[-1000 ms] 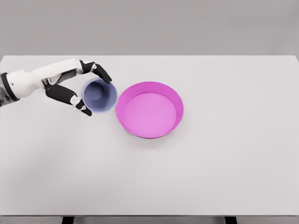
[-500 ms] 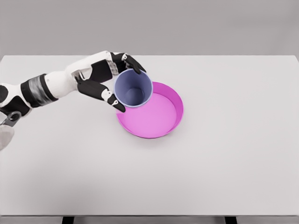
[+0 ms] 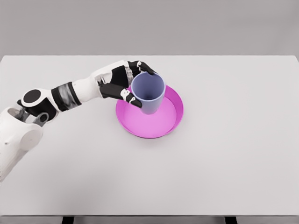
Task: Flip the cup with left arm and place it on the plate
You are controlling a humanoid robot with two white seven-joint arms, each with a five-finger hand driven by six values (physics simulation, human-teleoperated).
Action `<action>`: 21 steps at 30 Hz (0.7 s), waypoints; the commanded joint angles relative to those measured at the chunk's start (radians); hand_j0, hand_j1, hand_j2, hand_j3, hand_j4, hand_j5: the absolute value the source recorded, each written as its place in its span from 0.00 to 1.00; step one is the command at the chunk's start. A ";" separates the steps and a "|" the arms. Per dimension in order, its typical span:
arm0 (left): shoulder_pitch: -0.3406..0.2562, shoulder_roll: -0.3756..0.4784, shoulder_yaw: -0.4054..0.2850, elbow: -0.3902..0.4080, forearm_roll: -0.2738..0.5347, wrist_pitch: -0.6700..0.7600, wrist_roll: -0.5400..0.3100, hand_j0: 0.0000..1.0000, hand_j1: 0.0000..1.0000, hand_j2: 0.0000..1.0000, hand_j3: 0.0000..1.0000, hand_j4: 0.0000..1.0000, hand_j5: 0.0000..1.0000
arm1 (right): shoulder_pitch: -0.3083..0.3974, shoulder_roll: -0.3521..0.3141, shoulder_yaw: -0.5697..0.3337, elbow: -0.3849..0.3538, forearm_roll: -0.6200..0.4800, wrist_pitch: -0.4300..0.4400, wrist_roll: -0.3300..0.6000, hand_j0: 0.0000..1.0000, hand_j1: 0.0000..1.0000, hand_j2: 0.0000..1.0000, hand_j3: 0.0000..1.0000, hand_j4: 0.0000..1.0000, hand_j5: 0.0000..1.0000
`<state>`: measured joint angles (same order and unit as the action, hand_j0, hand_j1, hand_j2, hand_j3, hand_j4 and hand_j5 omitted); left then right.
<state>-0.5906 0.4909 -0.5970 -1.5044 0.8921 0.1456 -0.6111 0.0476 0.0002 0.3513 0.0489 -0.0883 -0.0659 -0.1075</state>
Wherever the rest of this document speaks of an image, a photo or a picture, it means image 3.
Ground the magenta pink plate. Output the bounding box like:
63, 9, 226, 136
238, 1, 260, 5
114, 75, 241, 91
115, 85, 185, 140

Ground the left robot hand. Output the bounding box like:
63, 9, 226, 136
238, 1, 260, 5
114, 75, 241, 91
90, 60, 157, 109

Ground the lavender blue cup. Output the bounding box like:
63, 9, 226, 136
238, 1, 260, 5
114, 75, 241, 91
130, 72, 166, 116

